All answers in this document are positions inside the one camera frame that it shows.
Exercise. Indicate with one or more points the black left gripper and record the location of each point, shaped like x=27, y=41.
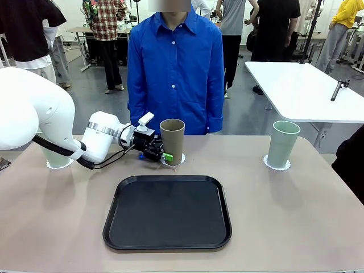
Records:
x=140, y=142

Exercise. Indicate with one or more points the brown cup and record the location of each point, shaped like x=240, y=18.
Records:
x=173, y=136

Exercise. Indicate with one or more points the white paper doily coaster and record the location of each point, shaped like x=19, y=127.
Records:
x=184, y=158
x=266, y=162
x=51, y=167

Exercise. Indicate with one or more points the pale green cup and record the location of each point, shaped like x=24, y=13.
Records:
x=55, y=159

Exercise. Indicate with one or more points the mint green cup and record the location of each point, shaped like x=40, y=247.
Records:
x=284, y=148

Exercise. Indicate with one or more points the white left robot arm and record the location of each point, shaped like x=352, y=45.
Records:
x=28, y=113

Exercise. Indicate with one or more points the person's left forearm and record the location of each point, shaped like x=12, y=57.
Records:
x=214, y=113

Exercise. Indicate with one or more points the person's right forearm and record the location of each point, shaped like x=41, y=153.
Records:
x=136, y=113

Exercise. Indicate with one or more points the black plastic tray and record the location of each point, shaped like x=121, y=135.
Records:
x=167, y=216

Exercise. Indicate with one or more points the person in blue shirt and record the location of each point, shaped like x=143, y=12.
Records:
x=173, y=71

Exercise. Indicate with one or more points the person in grey trousers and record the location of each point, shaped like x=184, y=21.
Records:
x=59, y=62

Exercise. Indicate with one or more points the person in plaid shirt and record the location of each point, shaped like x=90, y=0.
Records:
x=105, y=25

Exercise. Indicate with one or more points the black bag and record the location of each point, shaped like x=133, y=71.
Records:
x=251, y=39

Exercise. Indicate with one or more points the person in grey shirt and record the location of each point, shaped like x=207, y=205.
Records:
x=231, y=17

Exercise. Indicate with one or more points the white table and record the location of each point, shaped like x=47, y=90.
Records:
x=307, y=91

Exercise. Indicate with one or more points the person in black shirt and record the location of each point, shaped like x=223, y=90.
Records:
x=273, y=28

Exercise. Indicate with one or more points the person in black tee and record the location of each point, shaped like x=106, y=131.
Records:
x=25, y=28

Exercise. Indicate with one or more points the black metal rod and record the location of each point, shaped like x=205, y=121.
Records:
x=337, y=91

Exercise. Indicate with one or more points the black tripod pole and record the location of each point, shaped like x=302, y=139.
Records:
x=310, y=31

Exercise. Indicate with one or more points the seated person in black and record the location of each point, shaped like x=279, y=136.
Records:
x=351, y=162

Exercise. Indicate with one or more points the person in yellow hoodie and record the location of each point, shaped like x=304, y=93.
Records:
x=348, y=14

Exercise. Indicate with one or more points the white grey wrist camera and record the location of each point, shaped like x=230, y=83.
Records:
x=146, y=118

